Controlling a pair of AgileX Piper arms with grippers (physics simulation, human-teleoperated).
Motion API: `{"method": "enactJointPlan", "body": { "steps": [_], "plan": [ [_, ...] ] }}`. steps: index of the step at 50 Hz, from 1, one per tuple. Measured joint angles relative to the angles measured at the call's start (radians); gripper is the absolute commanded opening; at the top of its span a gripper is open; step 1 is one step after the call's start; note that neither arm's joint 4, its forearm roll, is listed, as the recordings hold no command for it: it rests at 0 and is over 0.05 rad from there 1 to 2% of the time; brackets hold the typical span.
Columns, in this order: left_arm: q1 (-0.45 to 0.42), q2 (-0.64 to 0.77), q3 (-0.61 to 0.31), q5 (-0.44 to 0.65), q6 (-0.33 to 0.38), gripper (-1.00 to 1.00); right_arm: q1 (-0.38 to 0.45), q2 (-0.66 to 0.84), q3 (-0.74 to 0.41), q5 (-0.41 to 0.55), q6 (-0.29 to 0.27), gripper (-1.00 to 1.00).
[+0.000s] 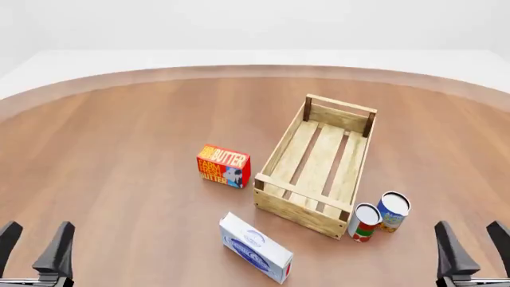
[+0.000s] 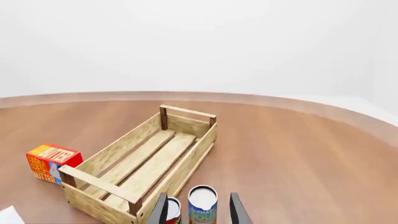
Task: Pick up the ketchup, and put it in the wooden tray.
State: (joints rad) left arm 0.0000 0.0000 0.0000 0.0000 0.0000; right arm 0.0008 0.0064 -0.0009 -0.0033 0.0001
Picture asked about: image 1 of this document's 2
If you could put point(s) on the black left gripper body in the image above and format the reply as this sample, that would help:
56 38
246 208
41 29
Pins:
48 282

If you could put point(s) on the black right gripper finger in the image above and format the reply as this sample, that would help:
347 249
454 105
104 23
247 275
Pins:
501 239
452 254

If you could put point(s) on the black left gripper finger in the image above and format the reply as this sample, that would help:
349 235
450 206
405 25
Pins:
57 254
8 236

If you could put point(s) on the wooden slat tray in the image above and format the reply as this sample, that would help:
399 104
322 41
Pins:
318 167

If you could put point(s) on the white and blue box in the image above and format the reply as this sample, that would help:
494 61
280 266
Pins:
255 248

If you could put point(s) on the red butter box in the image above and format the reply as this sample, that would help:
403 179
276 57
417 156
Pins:
223 167

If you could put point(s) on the red and green tin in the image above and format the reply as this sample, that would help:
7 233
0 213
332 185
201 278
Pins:
363 223

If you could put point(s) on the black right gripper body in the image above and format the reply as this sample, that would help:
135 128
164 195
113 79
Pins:
470 282

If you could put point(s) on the blue and yellow tin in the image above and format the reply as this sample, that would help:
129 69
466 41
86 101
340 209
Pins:
392 213

